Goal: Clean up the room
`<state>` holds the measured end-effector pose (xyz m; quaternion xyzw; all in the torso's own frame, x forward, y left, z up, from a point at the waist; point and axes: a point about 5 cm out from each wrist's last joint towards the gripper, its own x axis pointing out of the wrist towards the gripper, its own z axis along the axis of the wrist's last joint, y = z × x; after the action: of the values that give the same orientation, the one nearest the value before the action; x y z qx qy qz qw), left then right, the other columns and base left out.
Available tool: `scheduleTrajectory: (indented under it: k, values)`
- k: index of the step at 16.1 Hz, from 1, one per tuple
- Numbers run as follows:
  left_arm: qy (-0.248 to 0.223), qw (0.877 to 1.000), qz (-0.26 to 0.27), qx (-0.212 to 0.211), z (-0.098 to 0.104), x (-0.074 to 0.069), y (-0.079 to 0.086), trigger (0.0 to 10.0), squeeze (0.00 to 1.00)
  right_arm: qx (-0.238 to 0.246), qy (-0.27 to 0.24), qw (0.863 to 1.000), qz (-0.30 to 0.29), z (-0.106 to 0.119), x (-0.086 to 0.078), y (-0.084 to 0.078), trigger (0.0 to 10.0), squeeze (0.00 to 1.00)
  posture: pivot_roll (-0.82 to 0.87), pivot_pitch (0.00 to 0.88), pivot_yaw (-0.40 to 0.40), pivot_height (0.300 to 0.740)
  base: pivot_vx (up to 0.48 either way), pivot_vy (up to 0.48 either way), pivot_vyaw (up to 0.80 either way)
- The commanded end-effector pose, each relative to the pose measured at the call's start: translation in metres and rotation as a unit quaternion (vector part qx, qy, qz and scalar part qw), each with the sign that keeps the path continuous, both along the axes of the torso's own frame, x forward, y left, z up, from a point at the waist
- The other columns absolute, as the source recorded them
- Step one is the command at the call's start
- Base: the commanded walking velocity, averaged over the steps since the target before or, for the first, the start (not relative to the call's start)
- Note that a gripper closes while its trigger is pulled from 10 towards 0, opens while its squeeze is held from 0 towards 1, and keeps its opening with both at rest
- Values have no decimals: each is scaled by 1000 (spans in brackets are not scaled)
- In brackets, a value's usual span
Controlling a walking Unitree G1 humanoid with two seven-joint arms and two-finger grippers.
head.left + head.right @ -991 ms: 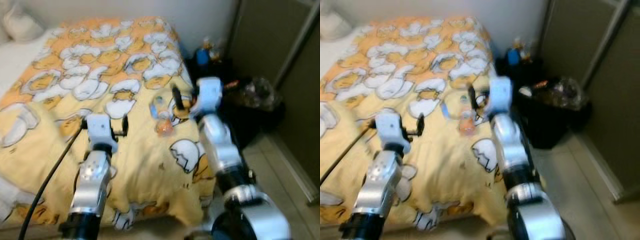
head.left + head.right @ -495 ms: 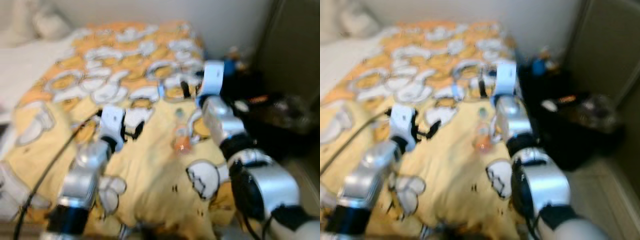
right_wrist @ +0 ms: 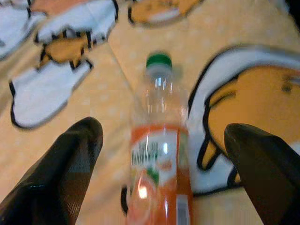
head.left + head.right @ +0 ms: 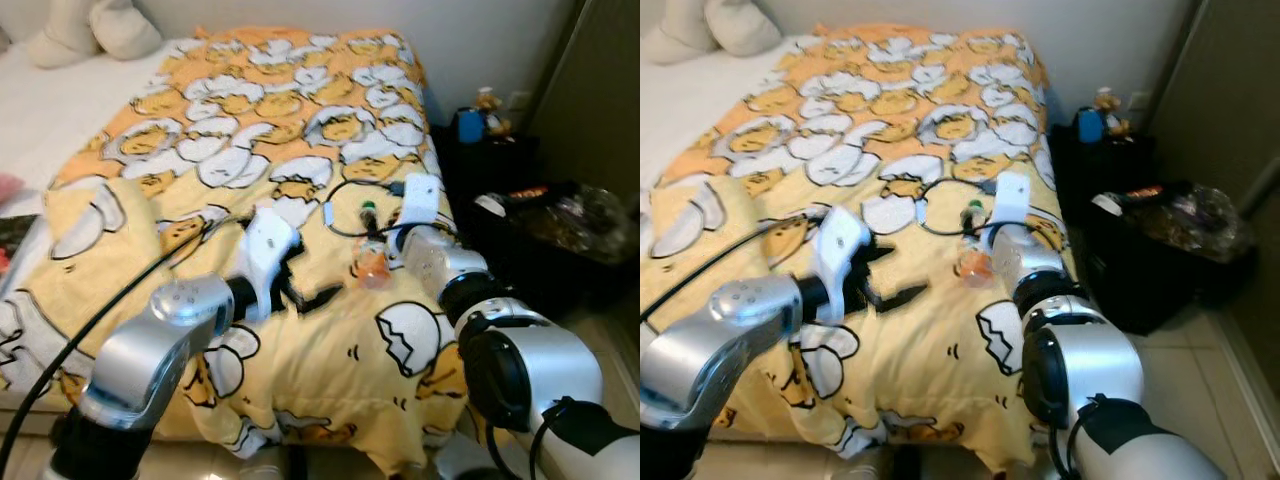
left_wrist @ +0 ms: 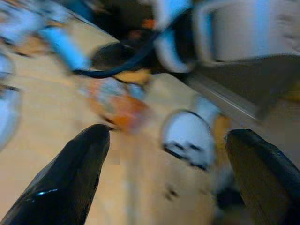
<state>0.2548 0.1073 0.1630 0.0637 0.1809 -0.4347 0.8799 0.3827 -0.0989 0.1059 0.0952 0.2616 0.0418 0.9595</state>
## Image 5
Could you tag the colourful picture book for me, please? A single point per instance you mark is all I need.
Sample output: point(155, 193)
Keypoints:
point(122, 107)

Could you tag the yellow egg print blanket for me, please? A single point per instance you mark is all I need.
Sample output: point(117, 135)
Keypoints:
point(58, 105)

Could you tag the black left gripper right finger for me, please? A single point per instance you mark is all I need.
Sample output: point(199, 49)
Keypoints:
point(267, 182)

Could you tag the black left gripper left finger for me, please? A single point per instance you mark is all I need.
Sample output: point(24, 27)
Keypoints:
point(65, 178)

